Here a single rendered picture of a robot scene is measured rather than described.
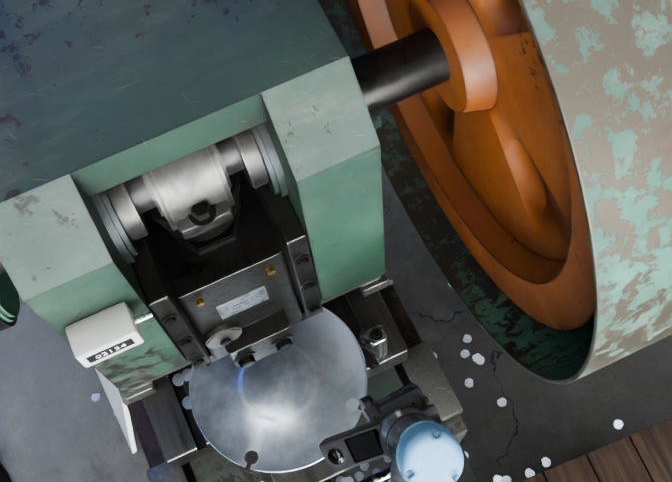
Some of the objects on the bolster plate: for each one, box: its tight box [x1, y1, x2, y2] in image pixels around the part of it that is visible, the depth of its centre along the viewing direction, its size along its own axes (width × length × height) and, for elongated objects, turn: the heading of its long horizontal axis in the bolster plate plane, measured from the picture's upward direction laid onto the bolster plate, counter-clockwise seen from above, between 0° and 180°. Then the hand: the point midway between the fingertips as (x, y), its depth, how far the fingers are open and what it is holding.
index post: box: [366, 325, 388, 359], centre depth 161 cm, size 3×3×10 cm
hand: (367, 416), depth 145 cm, fingers closed
